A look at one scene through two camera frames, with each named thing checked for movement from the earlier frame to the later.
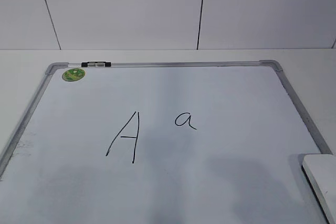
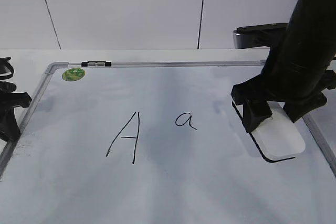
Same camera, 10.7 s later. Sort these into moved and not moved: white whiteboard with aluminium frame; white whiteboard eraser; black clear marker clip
Moved: white whiteboard eraser
Not moved: white whiteboard with aluminium frame; black clear marker clip
